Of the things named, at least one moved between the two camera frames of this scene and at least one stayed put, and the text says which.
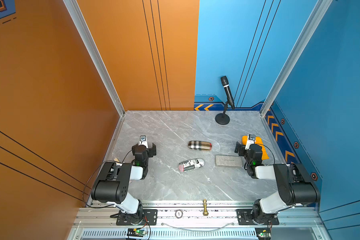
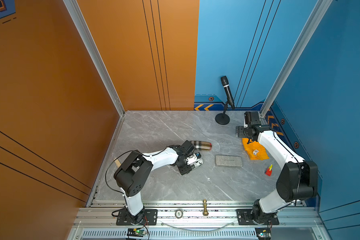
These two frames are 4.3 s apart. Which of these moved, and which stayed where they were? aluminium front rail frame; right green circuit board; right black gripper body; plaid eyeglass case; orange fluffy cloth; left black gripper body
Moved: left black gripper body; right black gripper body
Stayed: plaid eyeglass case; right green circuit board; orange fluffy cloth; aluminium front rail frame
